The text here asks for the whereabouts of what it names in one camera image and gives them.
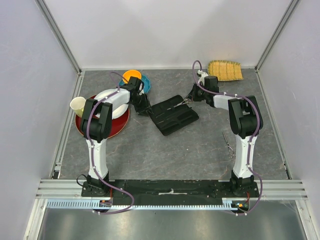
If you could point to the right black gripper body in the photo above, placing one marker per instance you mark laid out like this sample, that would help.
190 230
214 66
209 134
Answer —
198 93

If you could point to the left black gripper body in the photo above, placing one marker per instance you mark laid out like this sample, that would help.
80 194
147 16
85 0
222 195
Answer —
141 104

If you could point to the silver scissors with black blades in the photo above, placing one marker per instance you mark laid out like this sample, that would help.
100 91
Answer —
184 102

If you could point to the black zipper tool case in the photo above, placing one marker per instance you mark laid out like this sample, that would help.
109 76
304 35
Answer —
169 119

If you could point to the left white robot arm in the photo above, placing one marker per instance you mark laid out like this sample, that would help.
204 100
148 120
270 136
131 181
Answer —
96 124

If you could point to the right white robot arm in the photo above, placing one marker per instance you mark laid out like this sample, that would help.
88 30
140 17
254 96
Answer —
245 122

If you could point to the teal dotted plate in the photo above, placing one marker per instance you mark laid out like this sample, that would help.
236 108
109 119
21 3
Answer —
147 83

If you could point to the white paper plate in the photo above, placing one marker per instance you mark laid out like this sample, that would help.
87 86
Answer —
120 107

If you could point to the red round plate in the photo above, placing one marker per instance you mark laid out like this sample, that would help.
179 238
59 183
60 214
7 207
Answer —
117 124

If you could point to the orange bowl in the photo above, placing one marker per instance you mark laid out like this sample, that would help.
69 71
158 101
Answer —
131 73

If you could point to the woven bamboo basket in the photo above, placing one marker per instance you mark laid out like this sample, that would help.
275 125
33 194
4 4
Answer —
225 70

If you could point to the cream yellow mug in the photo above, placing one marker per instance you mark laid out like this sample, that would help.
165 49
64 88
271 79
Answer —
77 104

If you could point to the silver thinning scissors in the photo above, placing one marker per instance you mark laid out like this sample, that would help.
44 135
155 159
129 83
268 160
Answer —
228 146

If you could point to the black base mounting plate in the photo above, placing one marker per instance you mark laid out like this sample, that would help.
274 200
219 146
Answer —
170 192

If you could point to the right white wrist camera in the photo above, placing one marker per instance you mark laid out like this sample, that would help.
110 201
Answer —
201 77

